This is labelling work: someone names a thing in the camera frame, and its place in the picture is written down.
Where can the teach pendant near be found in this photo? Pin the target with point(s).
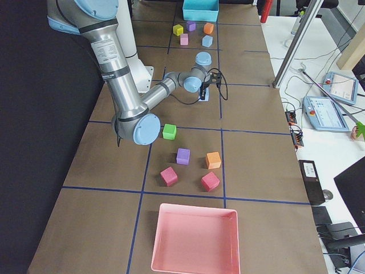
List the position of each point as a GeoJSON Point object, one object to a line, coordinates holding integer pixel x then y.
{"type": "Point", "coordinates": [323, 114]}

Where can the orange foam block left side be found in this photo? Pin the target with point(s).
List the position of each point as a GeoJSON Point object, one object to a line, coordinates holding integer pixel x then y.
{"type": "Point", "coordinates": [208, 28]}

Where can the black monitor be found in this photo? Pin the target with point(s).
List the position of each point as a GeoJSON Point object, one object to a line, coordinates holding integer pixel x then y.
{"type": "Point", "coordinates": [350, 184]}

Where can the pink plastic tray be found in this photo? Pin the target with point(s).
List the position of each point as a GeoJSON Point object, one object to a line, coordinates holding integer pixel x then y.
{"type": "Point", "coordinates": [192, 239]}

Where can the red fire extinguisher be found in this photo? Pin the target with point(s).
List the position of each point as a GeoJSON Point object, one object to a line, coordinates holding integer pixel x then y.
{"type": "Point", "coordinates": [266, 10]}

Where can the aluminium frame post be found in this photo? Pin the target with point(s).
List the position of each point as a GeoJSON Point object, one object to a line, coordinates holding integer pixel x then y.
{"type": "Point", "coordinates": [303, 27]}

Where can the teach pendant far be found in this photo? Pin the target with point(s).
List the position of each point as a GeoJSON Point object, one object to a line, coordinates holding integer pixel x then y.
{"type": "Point", "coordinates": [343, 88]}

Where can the black box device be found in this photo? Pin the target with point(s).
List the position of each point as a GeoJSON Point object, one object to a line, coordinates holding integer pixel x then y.
{"type": "Point", "coordinates": [311, 181]}

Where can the purple foam block left side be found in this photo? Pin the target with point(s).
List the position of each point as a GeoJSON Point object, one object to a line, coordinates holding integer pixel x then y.
{"type": "Point", "coordinates": [190, 26]}

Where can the teach pendant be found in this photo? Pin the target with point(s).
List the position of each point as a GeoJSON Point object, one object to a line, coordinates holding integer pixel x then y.
{"type": "Point", "coordinates": [323, 114]}
{"type": "Point", "coordinates": [343, 88]}

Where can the orange textured foam block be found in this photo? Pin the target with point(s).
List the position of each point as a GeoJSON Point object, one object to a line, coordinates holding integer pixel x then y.
{"type": "Point", "coordinates": [213, 160]}

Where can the yellow foam block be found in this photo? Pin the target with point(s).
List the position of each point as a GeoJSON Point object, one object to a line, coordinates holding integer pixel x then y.
{"type": "Point", "coordinates": [178, 30]}

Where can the orange connector board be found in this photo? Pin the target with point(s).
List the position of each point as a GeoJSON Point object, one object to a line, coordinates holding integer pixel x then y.
{"type": "Point", "coordinates": [295, 130]}

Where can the green foam block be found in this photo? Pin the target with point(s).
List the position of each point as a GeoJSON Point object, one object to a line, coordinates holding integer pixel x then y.
{"type": "Point", "coordinates": [169, 131]}

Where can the light blue foam block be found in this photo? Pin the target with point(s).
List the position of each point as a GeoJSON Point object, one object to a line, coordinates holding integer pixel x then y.
{"type": "Point", "coordinates": [204, 95]}

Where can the dark pink foam block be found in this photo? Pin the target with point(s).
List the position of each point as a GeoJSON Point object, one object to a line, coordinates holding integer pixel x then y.
{"type": "Point", "coordinates": [210, 181]}

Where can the light pink foam block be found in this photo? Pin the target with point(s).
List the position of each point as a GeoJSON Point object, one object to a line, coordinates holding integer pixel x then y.
{"type": "Point", "coordinates": [184, 39]}

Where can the teal plastic bin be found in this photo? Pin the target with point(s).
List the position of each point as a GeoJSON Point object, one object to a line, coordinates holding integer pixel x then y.
{"type": "Point", "coordinates": [200, 10]}

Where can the purple foam block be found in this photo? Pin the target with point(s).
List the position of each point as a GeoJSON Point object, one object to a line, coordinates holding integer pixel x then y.
{"type": "Point", "coordinates": [190, 26]}
{"type": "Point", "coordinates": [183, 156]}

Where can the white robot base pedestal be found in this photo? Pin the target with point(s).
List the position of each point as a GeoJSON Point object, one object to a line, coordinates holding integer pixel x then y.
{"type": "Point", "coordinates": [142, 75]}

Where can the purple foam block right side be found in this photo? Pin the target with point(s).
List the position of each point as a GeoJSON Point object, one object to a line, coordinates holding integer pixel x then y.
{"type": "Point", "coordinates": [183, 156]}

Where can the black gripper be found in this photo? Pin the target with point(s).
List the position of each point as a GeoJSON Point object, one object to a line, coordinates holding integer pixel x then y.
{"type": "Point", "coordinates": [203, 87]}

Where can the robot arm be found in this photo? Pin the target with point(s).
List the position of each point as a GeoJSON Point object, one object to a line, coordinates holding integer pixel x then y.
{"type": "Point", "coordinates": [107, 26]}

